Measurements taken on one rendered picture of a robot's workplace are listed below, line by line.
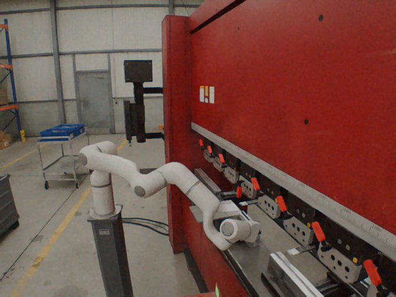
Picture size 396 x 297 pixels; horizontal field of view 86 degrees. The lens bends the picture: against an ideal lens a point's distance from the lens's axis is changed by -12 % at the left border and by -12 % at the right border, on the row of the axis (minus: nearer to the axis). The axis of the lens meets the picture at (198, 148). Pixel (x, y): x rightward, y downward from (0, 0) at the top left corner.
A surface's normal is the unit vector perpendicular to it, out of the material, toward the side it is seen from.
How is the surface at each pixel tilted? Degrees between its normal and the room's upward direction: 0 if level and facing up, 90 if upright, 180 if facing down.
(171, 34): 90
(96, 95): 90
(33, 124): 90
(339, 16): 90
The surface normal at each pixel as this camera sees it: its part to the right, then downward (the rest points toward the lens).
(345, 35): -0.95, 0.08
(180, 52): 0.30, 0.26
